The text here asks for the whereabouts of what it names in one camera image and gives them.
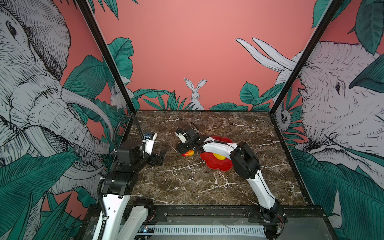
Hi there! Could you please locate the red yellow mango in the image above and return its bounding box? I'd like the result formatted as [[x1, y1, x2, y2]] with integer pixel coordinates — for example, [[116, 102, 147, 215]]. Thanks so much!
[[183, 150, 195, 157]]

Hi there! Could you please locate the red flower-shaped bowl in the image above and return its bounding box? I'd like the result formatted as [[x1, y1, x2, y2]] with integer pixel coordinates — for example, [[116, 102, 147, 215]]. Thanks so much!
[[200, 153, 233, 172]]

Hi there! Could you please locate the long yellow fruit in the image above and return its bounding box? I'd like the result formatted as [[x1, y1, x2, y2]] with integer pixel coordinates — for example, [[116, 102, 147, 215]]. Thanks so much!
[[213, 153, 226, 161]]

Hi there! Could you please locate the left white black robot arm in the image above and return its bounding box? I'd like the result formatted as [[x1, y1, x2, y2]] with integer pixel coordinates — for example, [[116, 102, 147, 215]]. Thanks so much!
[[93, 115, 167, 240]]

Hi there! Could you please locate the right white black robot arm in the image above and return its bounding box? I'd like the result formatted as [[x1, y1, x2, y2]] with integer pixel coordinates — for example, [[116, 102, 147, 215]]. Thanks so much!
[[175, 125, 287, 223]]

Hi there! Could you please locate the small circuit board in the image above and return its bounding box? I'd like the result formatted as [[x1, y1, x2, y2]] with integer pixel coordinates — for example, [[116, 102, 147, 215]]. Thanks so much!
[[138, 225, 156, 235]]

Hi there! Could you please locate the white vent strip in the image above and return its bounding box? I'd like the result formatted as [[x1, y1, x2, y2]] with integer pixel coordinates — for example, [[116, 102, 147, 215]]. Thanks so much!
[[137, 225, 266, 237]]

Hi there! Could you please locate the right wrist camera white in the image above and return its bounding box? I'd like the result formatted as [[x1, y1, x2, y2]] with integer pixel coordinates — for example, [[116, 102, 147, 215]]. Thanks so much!
[[175, 130, 187, 144]]

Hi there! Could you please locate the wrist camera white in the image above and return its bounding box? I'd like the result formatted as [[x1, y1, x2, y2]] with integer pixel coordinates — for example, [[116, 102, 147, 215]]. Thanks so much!
[[175, 130, 187, 144], [144, 131, 157, 155]]

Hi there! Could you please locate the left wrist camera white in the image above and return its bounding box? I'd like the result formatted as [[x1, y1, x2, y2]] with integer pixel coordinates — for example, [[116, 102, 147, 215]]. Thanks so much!
[[144, 131, 157, 155]]

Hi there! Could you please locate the black front mounting rail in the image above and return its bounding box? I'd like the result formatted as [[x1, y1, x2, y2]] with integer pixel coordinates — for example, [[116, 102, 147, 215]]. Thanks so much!
[[83, 205, 328, 224]]

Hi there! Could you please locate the right black frame post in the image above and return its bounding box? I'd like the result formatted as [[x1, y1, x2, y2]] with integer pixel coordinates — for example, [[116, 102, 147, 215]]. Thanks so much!
[[269, 0, 343, 115]]

